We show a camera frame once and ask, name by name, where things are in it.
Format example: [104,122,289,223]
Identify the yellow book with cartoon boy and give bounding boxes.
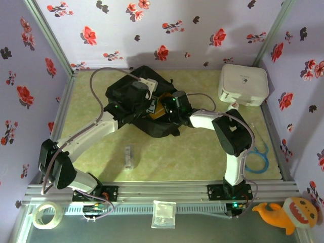
[148,93,173,120]

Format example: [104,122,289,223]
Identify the black backpack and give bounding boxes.
[104,65,183,139]

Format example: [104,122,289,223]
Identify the clear plastic pencil case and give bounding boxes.
[124,145,135,170]

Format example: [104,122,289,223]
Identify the clear plastic bag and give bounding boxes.
[150,199,177,229]

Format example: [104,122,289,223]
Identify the white zipped storage case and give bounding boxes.
[218,63,269,107]

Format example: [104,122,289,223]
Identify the orange shark plush toy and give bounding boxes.
[252,196,319,236]

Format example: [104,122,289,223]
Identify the clear tape roll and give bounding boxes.
[32,202,64,230]

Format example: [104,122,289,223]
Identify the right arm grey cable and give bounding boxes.
[186,92,259,220]

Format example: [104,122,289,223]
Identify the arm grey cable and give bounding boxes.
[186,92,259,220]
[40,67,142,195]

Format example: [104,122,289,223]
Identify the left arm grey cable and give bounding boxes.
[40,67,142,195]

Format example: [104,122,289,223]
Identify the aluminium frame rail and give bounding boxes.
[21,180,303,207]

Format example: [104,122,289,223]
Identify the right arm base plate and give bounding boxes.
[207,184,254,201]

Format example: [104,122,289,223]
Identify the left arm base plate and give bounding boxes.
[72,185,119,203]

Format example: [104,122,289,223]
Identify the blue coiled cable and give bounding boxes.
[244,141,270,176]

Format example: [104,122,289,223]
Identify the aluminium corner post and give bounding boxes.
[23,0,78,78]
[253,0,297,67]

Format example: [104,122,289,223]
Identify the grey slotted cable duct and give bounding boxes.
[62,204,227,215]

